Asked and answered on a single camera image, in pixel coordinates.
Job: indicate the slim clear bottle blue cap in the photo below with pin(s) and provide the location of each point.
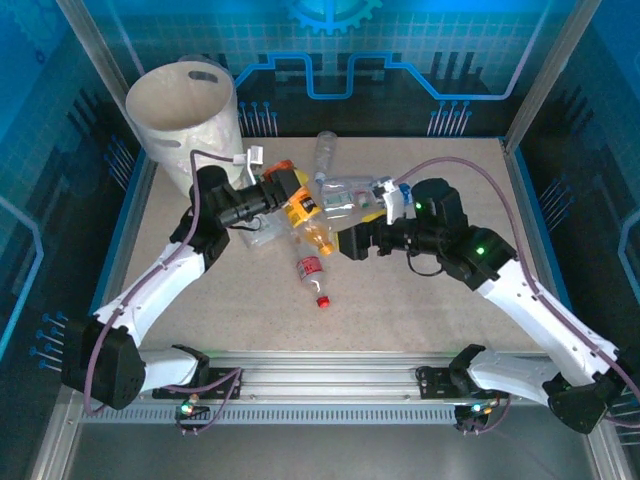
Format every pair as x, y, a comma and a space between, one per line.
325, 150

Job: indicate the clear bottle red label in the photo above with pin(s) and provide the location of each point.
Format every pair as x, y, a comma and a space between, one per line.
310, 270

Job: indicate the cream plastic bin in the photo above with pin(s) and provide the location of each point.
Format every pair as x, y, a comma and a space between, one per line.
200, 145

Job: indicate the aluminium mounting rail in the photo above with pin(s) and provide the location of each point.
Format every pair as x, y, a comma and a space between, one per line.
325, 375

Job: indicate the orange label plastic bottle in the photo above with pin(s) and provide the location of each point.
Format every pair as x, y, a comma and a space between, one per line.
280, 169

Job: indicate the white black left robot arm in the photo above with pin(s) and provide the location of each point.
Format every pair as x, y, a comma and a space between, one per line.
150, 285

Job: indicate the aluminium frame post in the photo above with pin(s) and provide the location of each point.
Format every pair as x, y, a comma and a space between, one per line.
550, 65
95, 35

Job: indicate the yellow label plastic bottle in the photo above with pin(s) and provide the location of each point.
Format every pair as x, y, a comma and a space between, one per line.
300, 205

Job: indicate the clear crushed plastic bottle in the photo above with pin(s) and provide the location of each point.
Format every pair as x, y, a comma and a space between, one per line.
262, 235

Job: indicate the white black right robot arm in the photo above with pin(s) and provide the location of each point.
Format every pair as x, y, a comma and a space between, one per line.
540, 320

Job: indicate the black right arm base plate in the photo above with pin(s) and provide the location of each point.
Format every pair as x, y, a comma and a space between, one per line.
432, 382

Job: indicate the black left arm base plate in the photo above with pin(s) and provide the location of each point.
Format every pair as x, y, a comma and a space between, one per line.
220, 382

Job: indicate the clear bottle green white label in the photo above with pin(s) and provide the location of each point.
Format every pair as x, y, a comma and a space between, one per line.
342, 202

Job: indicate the small LED board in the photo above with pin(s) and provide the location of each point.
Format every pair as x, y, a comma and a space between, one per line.
189, 407
480, 407

